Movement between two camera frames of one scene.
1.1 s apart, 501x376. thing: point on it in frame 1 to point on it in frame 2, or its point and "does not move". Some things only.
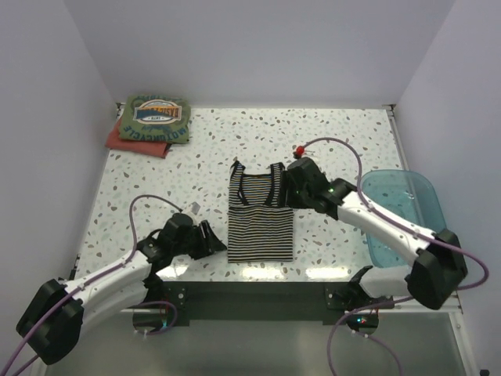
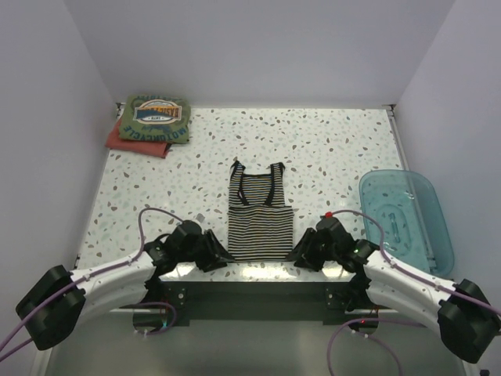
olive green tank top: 155,118 does not move
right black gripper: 287,199 to 303,252
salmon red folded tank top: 117,141 does not move
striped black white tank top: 259,229 does not move
